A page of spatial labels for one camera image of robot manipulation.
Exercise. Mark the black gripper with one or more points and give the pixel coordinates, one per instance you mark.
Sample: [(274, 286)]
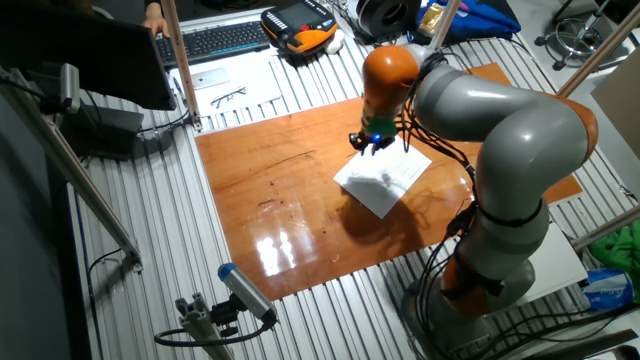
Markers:
[(377, 139)]

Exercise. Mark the white paper sheet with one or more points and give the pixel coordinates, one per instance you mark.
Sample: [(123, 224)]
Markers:
[(385, 180)]

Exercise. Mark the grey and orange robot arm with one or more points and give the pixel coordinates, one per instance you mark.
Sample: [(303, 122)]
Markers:
[(515, 130)]

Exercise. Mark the bare person hand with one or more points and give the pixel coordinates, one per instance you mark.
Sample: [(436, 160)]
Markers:
[(155, 26)]

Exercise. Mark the wooden board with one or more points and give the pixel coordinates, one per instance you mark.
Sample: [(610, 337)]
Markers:
[(280, 200)]

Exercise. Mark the small white rounded object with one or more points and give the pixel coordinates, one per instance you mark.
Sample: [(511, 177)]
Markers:
[(335, 42)]

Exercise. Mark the printed paper sheets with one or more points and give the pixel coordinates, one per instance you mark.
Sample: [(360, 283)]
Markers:
[(255, 85)]

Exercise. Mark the yellow snack bag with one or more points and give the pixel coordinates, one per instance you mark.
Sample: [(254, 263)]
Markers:
[(430, 17)]

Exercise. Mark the orange and black teach pendant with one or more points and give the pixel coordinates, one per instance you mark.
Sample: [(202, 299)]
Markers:
[(295, 17)]

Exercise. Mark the black eyeglasses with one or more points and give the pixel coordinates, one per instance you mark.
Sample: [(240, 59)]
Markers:
[(228, 95)]

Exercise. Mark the blue cloth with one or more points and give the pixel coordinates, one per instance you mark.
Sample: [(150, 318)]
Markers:
[(480, 20)]

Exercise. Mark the silver smartphone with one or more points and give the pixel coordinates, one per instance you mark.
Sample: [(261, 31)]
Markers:
[(210, 78)]

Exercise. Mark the black computer keyboard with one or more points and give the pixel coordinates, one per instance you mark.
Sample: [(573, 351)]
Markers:
[(220, 40)]

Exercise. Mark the short aluminium profile stand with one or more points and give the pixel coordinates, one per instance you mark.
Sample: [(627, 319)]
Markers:
[(200, 325)]

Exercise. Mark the beige cardboard panel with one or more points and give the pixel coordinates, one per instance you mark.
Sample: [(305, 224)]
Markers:
[(620, 105)]

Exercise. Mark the chrome stool base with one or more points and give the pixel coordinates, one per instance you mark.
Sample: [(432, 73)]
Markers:
[(595, 20)]

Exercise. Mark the black computer box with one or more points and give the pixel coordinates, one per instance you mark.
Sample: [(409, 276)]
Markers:
[(105, 132)]

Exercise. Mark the green cloth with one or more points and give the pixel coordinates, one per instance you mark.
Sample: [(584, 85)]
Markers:
[(620, 250)]

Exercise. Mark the blue tissue pack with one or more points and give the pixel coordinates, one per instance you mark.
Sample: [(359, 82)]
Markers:
[(607, 290)]

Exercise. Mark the black computer monitor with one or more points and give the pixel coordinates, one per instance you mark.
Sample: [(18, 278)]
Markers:
[(90, 55)]

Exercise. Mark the aluminium frame post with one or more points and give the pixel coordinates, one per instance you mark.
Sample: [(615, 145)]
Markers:
[(605, 227), (600, 50), (180, 65), (445, 22)]

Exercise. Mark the grey camera with blue cap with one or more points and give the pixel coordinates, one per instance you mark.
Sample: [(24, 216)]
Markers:
[(245, 292)]

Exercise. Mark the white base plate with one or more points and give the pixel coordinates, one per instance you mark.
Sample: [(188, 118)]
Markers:
[(555, 270)]

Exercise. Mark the long aluminium frame bar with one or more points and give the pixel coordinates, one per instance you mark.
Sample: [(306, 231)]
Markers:
[(75, 175)]

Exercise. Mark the grey camera on frame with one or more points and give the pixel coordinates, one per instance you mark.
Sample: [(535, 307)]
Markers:
[(70, 87)]

